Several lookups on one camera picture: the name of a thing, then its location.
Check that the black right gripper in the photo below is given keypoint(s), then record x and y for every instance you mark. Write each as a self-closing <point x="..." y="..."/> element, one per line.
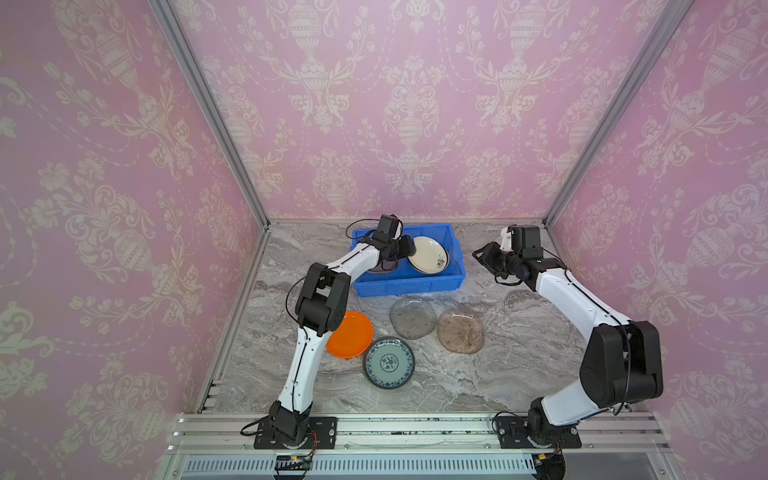
<point x="495" y="258"/>

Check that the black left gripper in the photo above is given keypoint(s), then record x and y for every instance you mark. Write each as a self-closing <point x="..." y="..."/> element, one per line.
<point x="406" y="247"/>

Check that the cream plate black brushstroke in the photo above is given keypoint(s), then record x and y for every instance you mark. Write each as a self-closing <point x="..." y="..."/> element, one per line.
<point x="429" y="257"/>

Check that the grey glass plate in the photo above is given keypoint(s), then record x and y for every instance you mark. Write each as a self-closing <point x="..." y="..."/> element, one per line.
<point x="413" y="318"/>

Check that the brown glass plate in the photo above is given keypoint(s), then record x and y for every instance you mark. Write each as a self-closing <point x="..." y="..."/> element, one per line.
<point x="460" y="332"/>

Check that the orange round plate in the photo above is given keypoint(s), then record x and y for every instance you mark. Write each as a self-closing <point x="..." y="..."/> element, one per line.
<point x="352" y="338"/>

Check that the pink glass plate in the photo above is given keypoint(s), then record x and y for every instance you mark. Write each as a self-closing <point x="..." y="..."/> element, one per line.
<point x="385" y="267"/>

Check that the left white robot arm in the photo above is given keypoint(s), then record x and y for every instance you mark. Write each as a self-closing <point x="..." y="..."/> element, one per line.
<point x="320" y="308"/>

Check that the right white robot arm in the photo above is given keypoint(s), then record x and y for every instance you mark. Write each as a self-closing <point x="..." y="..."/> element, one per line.
<point x="622" y="362"/>

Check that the teal patterned round plate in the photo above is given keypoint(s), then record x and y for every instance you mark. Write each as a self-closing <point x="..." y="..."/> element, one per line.
<point x="389" y="363"/>

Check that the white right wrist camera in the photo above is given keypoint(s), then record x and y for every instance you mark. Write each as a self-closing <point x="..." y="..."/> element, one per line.
<point x="505" y="240"/>

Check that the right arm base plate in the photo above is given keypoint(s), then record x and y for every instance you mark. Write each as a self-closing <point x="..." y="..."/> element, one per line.
<point x="513" y="432"/>

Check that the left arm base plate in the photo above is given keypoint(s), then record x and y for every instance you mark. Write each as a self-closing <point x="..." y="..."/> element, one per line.
<point x="320" y="434"/>

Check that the aluminium front rail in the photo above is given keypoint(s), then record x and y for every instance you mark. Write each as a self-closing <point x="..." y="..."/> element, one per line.
<point x="419" y="446"/>

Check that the right aluminium corner post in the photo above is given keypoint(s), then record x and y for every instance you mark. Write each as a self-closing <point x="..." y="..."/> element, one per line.
<point x="669" y="19"/>

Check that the aluminium corner post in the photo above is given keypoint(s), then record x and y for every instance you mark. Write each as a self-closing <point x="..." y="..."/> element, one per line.
<point x="192" y="69"/>
<point x="669" y="19"/>

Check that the left aluminium corner post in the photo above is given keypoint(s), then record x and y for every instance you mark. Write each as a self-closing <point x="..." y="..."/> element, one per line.
<point x="192" y="69"/>

